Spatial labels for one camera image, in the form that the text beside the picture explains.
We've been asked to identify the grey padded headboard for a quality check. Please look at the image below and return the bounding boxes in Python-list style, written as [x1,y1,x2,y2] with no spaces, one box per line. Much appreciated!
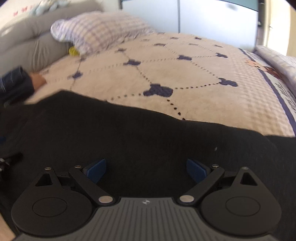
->
[1,1,103,75]

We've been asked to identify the yellow green small item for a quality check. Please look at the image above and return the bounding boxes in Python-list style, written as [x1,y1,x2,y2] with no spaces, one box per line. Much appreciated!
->
[68,46,80,57]

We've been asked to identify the folded lilac quilt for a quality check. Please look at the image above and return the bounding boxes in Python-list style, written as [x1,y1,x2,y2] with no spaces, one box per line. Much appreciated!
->
[255,45,296,90]

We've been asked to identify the folded dark navy clothes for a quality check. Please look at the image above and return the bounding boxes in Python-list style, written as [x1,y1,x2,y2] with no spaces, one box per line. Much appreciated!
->
[1,66,35,106]

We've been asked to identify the plaid pillow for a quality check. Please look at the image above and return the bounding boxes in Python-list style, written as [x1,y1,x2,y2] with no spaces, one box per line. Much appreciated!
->
[50,11,155,55]

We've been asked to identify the white teal wardrobe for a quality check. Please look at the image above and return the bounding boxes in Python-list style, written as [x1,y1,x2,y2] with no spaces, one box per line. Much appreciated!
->
[121,0,259,51]

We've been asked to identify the blue plush toy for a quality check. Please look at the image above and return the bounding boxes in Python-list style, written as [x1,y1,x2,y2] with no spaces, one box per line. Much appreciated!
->
[30,0,70,16]

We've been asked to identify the beige patterned bedspread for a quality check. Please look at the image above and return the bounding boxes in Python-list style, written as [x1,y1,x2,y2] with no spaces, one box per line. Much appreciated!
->
[29,33,295,137]

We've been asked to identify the black fleece garment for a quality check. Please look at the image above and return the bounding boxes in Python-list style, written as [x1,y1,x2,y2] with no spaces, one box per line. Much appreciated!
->
[1,91,295,240]

